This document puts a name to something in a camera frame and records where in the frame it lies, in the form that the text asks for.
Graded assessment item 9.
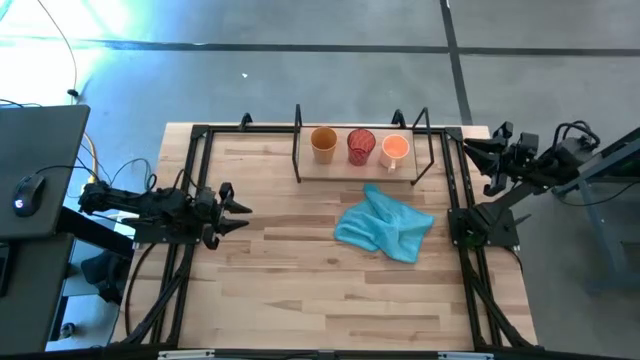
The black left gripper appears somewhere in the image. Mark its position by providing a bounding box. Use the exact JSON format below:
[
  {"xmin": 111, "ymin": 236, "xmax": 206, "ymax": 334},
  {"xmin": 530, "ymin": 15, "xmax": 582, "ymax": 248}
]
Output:
[{"xmin": 192, "ymin": 182, "xmax": 254, "ymax": 251}]

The yellow cable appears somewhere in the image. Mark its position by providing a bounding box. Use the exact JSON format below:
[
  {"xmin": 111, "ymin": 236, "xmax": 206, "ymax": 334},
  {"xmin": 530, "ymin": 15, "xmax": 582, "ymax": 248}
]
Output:
[{"xmin": 82, "ymin": 132, "xmax": 102, "ymax": 182}]

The yellow plastic cup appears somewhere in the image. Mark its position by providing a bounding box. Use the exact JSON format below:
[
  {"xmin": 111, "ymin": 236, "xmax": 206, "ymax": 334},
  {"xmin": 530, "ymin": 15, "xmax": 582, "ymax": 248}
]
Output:
[{"xmin": 309, "ymin": 126, "xmax": 339, "ymax": 165}]

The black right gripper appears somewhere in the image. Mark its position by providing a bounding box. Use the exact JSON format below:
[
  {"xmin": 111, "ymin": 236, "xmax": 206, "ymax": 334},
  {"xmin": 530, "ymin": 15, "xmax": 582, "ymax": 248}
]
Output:
[{"xmin": 462, "ymin": 121, "xmax": 541, "ymax": 197}]

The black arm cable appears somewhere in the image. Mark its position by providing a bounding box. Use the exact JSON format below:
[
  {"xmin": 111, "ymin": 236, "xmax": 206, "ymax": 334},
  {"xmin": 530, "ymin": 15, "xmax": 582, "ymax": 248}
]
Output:
[
  {"xmin": 552, "ymin": 119, "xmax": 602, "ymax": 151},
  {"xmin": 108, "ymin": 158, "xmax": 157, "ymax": 192}
]

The red faceted plastic cup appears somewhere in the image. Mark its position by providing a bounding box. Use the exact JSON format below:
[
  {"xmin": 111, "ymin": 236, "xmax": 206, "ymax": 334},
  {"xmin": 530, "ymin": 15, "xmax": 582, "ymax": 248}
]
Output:
[{"xmin": 346, "ymin": 128, "xmax": 377, "ymax": 167}]

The dark grey desk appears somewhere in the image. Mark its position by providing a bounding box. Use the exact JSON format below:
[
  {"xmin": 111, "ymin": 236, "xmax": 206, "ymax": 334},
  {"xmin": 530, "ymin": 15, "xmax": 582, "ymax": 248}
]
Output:
[{"xmin": 0, "ymin": 103, "xmax": 92, "ymax": 356}]

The blue microfibre cloth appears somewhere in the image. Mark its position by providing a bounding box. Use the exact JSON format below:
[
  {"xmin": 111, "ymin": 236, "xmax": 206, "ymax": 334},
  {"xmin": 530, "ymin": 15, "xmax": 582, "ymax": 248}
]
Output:
[{"xmin": 333, "ymin": 183, "xmax": 436, "ymax": 265}]

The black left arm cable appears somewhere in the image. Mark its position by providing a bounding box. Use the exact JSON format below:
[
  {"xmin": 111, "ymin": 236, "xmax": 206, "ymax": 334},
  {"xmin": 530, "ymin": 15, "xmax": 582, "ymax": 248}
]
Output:
[{"xmin": 108, "ymin": 158, "xmax": 157, "ymax": 192}]

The black mouse cable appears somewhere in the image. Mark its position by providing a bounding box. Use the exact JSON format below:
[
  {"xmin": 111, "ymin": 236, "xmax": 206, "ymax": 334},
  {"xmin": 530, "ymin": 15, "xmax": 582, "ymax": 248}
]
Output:
[{"xmin": 34, "ymin": 163, "xmax": 104, "ymax": 184}]

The black aluminium table frame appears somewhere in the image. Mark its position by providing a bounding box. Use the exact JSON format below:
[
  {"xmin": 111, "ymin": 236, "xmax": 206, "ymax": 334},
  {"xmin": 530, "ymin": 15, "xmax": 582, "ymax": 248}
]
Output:
[{"xmin": 112, "ymin": 112, "xmax": 539, "ymax": 360}]

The white mug orange inside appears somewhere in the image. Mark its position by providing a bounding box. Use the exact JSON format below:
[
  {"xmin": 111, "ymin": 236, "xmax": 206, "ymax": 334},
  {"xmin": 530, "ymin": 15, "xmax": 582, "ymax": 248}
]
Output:
[{"xmin": 378, "ymin": 133, "xmax": 412, "ymax": 174}]

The grey metal stand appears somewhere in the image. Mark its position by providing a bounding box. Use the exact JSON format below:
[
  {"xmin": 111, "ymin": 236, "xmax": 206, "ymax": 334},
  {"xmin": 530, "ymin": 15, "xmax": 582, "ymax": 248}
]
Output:
[{"xmin": 552, "ymin": 127, "xmax": 640, "ymax": 294}]

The thin black floor cable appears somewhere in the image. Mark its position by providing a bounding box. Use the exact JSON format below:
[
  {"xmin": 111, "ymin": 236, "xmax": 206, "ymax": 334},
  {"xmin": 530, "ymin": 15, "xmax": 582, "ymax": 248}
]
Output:
[{"xmin": 37, "ymin": 0, "xmax": 80, "ymax": 97}]

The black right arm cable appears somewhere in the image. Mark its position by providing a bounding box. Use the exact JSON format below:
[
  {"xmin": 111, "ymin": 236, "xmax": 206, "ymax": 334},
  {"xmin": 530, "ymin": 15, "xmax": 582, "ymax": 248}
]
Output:
[{"xmin": 552, "ymin": 119, "xmax": 602, "ymax": 151}]

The black computer mouse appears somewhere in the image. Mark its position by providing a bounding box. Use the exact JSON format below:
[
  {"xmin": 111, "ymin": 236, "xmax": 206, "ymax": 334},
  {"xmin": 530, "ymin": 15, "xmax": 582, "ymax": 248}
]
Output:
[{"xmin": 11, "ymin": 173, "xmax": 46, "ymax": 218}]

